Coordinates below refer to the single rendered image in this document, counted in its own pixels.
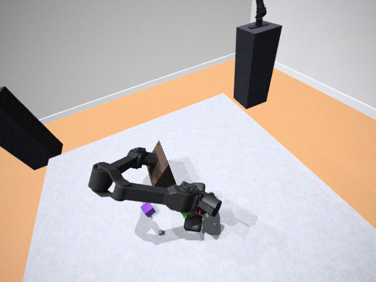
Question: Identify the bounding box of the purple cube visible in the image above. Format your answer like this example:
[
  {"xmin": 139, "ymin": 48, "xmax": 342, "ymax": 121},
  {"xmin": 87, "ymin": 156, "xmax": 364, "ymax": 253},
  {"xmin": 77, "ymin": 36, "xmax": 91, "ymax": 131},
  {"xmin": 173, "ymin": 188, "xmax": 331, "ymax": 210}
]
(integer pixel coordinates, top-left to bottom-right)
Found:
[{"xmin": 140, "ymin": 203, "xmax": 155, "ymax": 217}]

